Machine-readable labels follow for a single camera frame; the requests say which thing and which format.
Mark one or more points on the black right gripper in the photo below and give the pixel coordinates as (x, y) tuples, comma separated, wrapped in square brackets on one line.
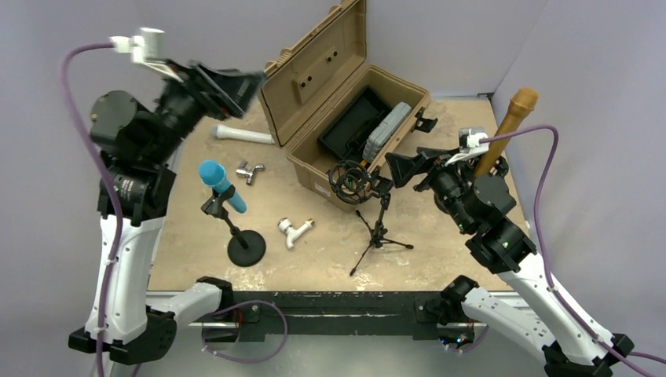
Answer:
[(433, 159)]

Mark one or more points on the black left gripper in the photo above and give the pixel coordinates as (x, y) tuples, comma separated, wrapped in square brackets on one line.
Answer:
[(228, 90)]

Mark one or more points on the white mesh-head microphone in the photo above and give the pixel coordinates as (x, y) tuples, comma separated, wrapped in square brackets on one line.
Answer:
[(222, 131)]

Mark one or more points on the black tripod shock mount stand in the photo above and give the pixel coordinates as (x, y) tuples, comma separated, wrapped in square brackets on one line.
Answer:
[(369, 192)]

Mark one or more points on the blue microphone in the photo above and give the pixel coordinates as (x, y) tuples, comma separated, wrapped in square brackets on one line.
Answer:
[(214, 176)]

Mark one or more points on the black round-base clip stand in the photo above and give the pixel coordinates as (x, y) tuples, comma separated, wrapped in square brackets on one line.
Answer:
[(245, 247)]

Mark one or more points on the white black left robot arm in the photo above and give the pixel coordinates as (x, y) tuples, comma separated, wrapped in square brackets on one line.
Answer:
[(134, 145)]

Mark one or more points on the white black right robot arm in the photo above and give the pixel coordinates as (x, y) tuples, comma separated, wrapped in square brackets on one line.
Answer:
[(557, 332)]

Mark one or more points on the gold microphone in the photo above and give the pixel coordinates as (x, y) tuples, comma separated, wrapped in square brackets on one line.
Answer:
[(520, 106)]

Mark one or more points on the grey plastic bit box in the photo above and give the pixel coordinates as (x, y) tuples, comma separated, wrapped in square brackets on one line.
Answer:
[(384, 131)]

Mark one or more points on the black tool tray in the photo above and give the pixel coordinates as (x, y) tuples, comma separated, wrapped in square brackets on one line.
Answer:
[(347, 135)]

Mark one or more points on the chrome angle valve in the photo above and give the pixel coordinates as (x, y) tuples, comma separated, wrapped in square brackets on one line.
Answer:
[(248, 173)]

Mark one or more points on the tan plastic tool case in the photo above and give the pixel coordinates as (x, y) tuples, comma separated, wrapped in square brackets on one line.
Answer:
[(311, 84)]

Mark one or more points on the white plastic faucet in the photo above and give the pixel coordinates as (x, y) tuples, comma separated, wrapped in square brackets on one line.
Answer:
[(291, 233)]

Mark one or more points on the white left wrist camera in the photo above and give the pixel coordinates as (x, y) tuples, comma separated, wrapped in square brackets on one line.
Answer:
[(146, 49)]

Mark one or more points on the black round-base shock mount stand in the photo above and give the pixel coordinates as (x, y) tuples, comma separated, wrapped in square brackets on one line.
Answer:
[(500, 168)]

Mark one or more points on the black mounting base plate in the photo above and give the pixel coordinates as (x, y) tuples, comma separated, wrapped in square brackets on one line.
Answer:
[(420, 315)]

